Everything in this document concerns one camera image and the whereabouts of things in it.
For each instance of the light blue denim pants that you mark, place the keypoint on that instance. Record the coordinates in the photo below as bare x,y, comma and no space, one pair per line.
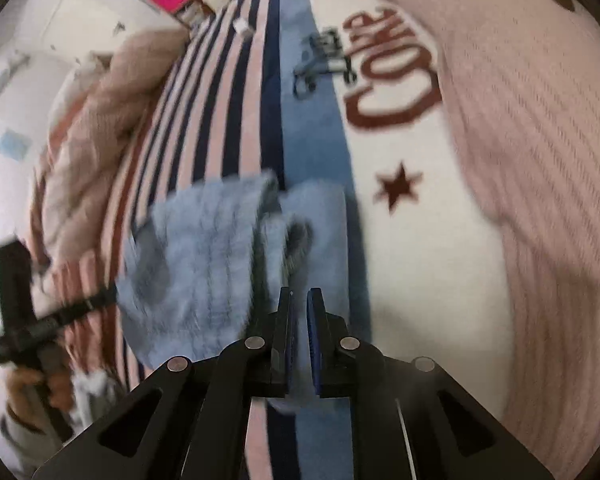
205,270

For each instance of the beige knitted blanket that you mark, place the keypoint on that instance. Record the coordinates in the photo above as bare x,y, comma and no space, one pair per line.
555,210

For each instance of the blue wall poster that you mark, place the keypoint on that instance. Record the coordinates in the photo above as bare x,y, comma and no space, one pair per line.
13,143

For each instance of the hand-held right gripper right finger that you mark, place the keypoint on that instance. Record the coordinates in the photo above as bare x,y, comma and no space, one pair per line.
316,345

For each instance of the small white box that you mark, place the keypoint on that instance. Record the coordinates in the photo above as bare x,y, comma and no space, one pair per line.
243,27

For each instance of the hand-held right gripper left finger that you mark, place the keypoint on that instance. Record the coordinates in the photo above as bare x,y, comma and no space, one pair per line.
286,345

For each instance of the white door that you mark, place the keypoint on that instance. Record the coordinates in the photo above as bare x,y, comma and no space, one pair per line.
90,25

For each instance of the striped printed blanket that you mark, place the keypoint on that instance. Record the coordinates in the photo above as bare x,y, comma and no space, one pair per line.
415,260

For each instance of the person's left hand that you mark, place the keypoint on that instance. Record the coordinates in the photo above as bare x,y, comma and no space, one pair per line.
22,382

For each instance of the white air conditioner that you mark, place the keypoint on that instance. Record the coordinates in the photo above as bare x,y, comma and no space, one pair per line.
7,72

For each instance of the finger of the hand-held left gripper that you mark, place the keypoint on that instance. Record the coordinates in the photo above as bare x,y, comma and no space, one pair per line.
87,302

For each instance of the pink and grey quilt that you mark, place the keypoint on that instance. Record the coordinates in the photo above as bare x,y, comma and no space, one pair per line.
105,110

